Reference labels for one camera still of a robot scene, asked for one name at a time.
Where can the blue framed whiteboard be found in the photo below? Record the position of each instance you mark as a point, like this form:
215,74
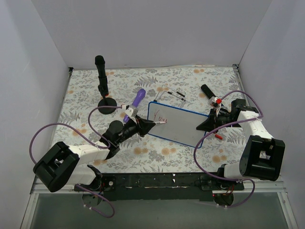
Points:
179,124

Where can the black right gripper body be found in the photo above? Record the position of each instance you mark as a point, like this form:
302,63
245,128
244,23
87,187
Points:
215,119

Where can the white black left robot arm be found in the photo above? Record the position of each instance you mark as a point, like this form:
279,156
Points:
64,164

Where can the black wire whiteboard stand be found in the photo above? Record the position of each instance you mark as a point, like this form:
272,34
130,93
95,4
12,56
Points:
167,92

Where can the red marker cap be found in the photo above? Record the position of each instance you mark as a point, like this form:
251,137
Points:
218,136

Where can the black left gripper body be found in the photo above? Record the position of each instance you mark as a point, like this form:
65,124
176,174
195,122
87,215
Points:
138,127

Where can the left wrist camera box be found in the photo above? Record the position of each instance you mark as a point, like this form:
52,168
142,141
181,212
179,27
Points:
131,111

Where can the black round microphone stand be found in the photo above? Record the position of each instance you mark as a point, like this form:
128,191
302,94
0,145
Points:
107,105

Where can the black microphone on stand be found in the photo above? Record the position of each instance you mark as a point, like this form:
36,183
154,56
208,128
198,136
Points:
103,82

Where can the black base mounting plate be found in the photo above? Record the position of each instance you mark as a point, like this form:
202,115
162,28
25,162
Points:
152,193

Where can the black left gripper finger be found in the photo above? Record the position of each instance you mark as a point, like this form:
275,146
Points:
142,121
145,128

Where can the red white marker pen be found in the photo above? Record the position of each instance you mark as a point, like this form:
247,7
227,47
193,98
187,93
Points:
159,122

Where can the aluminium front rail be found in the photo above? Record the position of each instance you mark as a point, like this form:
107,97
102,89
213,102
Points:
264,182

